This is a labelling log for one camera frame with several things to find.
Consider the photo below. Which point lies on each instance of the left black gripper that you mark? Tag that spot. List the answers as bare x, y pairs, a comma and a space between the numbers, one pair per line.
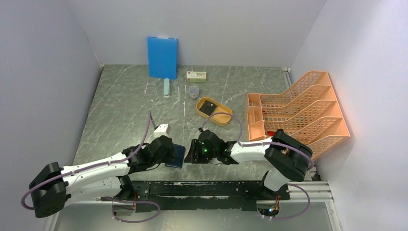
170, 156

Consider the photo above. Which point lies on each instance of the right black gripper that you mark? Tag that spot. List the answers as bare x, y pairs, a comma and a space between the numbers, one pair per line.
192, 155

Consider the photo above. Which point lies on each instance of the dark blue card holder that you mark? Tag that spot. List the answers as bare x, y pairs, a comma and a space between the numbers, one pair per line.
179, 157

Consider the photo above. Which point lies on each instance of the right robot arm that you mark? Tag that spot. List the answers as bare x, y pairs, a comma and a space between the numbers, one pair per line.
289, 158

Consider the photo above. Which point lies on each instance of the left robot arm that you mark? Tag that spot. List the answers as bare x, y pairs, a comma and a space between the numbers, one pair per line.
56, 187

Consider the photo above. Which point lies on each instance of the black card in tray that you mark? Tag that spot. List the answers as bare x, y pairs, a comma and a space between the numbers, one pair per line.
208, 107

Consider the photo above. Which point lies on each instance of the yellow oval tray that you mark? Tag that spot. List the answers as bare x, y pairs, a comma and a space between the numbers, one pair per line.
219, 119

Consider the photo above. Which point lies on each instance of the small clear plastic cup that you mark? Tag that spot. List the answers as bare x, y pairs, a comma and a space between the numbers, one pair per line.
193, 92

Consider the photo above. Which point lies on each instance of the light blue eraser stick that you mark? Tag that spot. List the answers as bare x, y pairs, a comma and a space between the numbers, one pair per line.
166, 90

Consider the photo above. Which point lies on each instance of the small red white box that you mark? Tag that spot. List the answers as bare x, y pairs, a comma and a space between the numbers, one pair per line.
196, 76

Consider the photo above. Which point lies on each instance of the blue board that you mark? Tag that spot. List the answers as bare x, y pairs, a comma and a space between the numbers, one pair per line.
162, 57

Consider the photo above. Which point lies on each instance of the orange file organizer rack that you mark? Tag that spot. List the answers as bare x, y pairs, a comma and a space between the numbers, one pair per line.
308, 111

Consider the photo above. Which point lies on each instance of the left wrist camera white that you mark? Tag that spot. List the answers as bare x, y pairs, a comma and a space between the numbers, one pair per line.
162, 130

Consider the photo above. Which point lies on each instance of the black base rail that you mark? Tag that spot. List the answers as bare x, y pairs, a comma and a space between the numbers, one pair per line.
192, 195

